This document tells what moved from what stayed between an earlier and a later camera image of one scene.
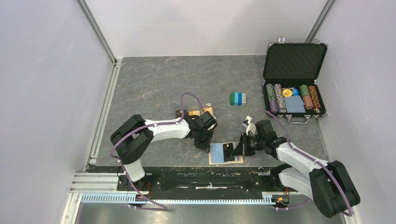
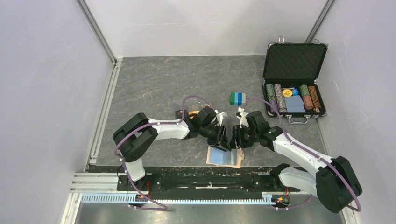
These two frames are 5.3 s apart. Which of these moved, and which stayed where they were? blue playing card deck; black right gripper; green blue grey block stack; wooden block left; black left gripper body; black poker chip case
Moved: black right gripper; black left gripper body
Stayed: blue playing card deck; green blue grey block stack; wooden block left; black poker chip case
